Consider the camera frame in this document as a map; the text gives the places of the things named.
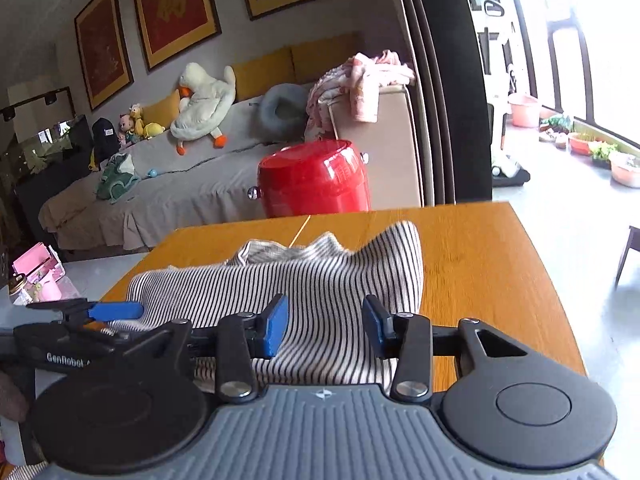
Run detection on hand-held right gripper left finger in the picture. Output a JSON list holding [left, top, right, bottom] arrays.
[[107, 294, 290, 405]]

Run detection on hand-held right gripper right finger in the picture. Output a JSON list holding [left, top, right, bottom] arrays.
[[362, 294, 531, 405]]

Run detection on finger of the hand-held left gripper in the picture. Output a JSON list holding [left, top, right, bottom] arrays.
[[25, 298, 145, 325]]

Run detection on striped knit sweater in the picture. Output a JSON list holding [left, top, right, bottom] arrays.
[[107, 220, 426, 393]]

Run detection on pile of pink clothes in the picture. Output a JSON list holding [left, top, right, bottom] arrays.
[[304, 50, 416, 143]]

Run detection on person's left hand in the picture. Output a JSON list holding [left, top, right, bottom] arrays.
[[0, 371, 29, 421]]

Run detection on glass jar gold lid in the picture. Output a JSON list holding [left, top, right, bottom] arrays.
[[7, 274, 31, 306]]

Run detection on pink toy box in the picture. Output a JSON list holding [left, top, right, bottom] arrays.
[[12, 242, 66, 301]]

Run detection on green plush toy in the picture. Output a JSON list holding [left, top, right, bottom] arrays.
[[96, 152, 142, 204]]

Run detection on grey covered sofa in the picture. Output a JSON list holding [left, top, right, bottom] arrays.
[[37, 32, 426, 253]]

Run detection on red round plastic stool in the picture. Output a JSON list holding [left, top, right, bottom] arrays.
[[248, 140, 373, 219]]

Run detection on black fish tank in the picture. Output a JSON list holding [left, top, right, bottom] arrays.
[[0, 115, 93, 211]]

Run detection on black backpack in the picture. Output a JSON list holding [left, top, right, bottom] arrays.
[[90, 117, 121, 161]]

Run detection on beige sofa armrest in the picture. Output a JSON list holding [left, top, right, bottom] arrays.
[[327, 85, 426, 208]]

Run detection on small doll plush toys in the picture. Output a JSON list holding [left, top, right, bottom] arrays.
[[117, 104, 146, 148]]

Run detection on yellow throw pillow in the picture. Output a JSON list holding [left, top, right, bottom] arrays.
[[141, 91, 182, 133]]

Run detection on white duck plush toy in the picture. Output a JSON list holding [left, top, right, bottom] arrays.
[[170, 62, 237, 156]]

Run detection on grey neck pillow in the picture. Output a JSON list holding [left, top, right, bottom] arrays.
[[259, 82, 311, 136]]

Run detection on black aquarium lamp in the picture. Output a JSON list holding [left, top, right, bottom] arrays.
[[0, 87, 71, 122]]

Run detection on white upright floor washer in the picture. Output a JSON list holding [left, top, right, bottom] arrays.
[[470, 0, 531, 188]]

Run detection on dark brown curtain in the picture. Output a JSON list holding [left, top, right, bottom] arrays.
[[390, 0, 493, 206]]

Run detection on mustard yellow back cushion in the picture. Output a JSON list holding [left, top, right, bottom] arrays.
[[231, 47, 295, 103], [291, 32, 363, 83]]

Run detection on pink plastic basin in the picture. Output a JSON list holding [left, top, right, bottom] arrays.
[[507, 92, 542, 128]]

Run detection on small wooden stool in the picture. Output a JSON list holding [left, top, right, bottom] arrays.
[[615, 225, 640, 288]]

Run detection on green leafy plant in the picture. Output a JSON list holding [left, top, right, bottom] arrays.
[[540, 114, 573, 133]]

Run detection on red plastic basin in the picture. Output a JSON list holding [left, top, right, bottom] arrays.
[[568, 132, 598, 156]]

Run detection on tray of green seedlings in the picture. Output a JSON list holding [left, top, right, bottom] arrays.
[[589, 141, 618, 170]]

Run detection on pink basin with soil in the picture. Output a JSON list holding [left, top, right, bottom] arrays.
[[609, 152, 640, 188]]

